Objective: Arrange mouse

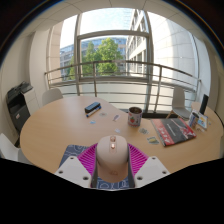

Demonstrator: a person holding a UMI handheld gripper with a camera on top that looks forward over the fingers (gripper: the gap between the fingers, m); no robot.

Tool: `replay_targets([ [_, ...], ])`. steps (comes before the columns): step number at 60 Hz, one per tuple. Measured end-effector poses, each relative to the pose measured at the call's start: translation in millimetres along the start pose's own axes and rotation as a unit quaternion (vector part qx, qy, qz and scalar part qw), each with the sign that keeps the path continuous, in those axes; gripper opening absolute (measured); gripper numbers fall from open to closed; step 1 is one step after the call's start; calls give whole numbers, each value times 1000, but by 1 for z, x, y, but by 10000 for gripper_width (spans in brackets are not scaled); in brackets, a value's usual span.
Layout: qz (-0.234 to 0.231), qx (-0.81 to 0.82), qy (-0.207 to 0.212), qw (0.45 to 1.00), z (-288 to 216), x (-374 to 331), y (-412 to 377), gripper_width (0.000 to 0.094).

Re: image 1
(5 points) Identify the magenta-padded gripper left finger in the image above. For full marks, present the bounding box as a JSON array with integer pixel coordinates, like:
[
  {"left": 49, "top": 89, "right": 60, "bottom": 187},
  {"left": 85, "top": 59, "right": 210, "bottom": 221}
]
[{"left": 54, "top": 143, "right": 99, "bottom": 188}]

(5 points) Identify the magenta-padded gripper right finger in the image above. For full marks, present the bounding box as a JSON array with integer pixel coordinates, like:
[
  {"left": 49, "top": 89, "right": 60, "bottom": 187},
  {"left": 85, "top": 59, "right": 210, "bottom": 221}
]
[{"left": 127, "top": 143, "right": 172, "bottom": 188}]

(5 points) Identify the pale pink computer mouse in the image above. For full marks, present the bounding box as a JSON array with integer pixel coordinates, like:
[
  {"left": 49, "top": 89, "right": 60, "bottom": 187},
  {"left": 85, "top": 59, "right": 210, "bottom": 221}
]
[{"left": 95, "top": 134, "right": 130, "bottom": 184}]

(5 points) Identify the dark blue patterned mouse pad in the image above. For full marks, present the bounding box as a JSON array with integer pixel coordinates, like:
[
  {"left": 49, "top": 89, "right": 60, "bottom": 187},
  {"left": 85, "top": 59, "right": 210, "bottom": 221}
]
[{"left": 58, "top": 143, "right": 136, "bottom": 191}]

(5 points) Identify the red and black magazine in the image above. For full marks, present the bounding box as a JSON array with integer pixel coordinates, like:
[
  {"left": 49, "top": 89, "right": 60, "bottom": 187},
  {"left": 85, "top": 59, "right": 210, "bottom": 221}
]
[{"left": 149, "top": 117, "right": 198, "bottom": 148}]

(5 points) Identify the printed mug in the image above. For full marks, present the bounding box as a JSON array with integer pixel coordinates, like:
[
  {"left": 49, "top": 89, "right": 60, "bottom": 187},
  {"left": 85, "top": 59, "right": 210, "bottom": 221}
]
[{"left": 127, "top": 106, "right": 143, "bottom": 127}]

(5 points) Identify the blue and white marker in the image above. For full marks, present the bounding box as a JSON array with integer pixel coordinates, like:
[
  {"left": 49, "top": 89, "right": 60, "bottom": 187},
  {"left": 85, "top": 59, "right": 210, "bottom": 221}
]
[{"left": 85, "top": 106, "right": 102, "bottom": 118}]

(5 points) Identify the black case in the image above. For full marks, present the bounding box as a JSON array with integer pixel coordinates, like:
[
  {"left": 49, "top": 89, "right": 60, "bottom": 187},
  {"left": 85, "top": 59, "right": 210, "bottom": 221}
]
[{"left": 84, "top": 101, "right": 102, "bottom": 114}]

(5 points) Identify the printed paper cup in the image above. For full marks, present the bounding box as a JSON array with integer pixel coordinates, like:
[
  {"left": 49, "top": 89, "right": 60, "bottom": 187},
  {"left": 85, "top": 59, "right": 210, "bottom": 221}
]
[{"left": 188, "top": 110, "right": 200, "bottom": 129}]

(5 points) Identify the white chair with wooden legs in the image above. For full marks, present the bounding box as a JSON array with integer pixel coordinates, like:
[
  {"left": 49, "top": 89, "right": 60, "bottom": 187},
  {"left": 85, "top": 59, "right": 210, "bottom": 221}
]
[{"left": 0, "top": 133, "right": 31, "bottom": 165}]

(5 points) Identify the light blue booklet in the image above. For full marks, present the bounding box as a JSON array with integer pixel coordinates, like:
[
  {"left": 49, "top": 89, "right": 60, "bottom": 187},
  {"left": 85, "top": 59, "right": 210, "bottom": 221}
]
[{"left": 196, "top": 113, "right": 209, "bottom": 131}]

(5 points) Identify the tall black speaker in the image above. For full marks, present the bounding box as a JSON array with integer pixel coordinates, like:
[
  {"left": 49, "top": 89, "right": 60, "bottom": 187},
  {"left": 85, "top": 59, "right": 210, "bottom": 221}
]
[{"left": 198, "top": 93, "right": 210, "bottom": 116}]

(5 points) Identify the black office printer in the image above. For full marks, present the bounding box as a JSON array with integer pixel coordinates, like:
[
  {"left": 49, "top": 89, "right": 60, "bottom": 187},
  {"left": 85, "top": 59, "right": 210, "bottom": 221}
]
[{"left": 5, "top": 81, "right": 41, "bottom": 134}]

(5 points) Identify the grey metal railing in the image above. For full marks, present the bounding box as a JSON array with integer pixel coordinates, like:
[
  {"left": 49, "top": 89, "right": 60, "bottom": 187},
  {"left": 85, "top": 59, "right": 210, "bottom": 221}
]
[{"left": 44, "top": 59, "right": 203, "bottom": 114}]

